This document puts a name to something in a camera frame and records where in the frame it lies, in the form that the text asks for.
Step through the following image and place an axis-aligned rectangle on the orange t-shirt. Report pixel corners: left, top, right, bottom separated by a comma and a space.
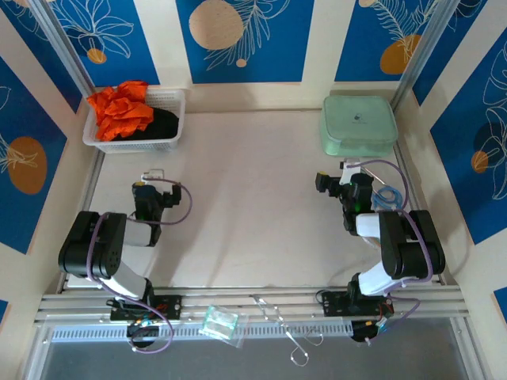
86, 81, 154, 143

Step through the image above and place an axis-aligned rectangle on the thin grey metal tool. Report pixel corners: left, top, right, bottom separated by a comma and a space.
365, 166, 388, 186

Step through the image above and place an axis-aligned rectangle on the white perforated plastic basket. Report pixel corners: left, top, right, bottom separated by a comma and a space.
82, 87, 187, 154

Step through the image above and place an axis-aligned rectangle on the pale green zip case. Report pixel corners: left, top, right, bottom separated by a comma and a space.
319, 94, 398, 158

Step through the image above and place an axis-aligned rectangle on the black t-shirt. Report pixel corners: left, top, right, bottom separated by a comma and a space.
109, 105, 180, 142

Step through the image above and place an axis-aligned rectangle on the clear plastic bag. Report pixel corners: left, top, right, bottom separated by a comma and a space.
197, 304, 250, 349

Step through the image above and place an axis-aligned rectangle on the grey metal panel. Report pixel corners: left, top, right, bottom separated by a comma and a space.
39, 316, 472, 380

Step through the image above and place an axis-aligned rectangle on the coiled blue cable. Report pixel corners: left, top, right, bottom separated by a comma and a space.
372, 185, 403, 209

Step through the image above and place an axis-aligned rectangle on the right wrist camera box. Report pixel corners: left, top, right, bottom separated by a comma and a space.
339, 158, 362, 185

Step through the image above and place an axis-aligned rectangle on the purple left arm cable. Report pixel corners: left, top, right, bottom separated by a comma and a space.
87, 177, 194, 354

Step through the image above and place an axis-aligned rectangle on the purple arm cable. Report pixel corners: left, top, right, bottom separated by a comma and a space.
87, 177, 194, 354
347, 158, 433, 346

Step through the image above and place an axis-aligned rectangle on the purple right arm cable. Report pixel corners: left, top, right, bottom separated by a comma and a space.
347, 158, 433, 346

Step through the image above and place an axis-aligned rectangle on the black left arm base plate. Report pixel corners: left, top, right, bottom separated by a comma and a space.
109, 294, 183, 321

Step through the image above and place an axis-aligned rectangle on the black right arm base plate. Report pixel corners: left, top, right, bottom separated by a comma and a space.
321, 291, 394, 317

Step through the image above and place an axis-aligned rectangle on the aluminium table frame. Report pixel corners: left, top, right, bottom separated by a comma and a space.
33, 146, 475, 328

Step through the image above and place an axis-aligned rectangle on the aluminium upright post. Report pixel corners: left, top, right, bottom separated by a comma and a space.
25, 0, 97, 108
390, 0, 464, 116

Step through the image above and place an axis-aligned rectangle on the white slotted cable duct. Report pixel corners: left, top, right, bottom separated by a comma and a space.
51, 319, 353, 344

